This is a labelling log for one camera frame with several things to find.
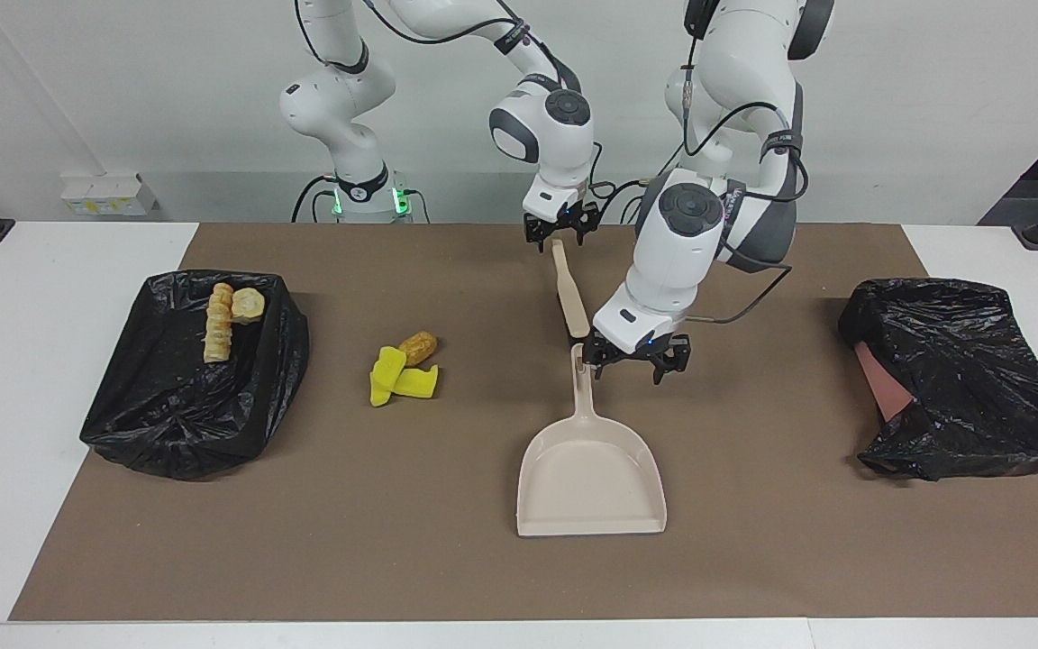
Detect beige brush black bristles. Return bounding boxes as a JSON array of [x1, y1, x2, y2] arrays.
[[551, 239, 590, 340]]

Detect beige plastic dustpan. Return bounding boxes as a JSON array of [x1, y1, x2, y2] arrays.
[[516, 343, 668, 538]]

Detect brown potato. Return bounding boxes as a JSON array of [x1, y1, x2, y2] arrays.
[[398, 331, 439, 367]]

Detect pink bin box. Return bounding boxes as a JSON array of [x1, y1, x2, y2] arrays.
[[854, 343, 916, 423]]

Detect black plastic trash bag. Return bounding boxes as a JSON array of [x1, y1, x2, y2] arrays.
[[838, 278, 1038, 482], [79, 269, 311, 480]]

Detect brown table mat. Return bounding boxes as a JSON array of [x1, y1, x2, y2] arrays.
[[10, 223, 1038, 623]]

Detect white power strip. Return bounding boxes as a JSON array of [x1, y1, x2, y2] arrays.
[[59, 174, 158, 217]]

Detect left base black cable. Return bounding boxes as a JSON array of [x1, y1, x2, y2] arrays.
[[598, 178, 664, 224]]

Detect base black cable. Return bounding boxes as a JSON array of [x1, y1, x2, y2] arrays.
[[291, 174, 340, 224], [598, 178, 664, 224]]

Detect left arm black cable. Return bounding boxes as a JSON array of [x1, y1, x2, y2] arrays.
[[679, 63, 810, 325]]

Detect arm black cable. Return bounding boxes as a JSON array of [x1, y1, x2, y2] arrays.
[[294, 0, 655, 226], [679, 63, 810, 325]]

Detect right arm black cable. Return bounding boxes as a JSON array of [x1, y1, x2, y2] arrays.
[[294, 0, 655, 226]]

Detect right base black cable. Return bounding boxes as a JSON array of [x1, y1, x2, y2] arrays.
[[291, 174, 340, 224]]

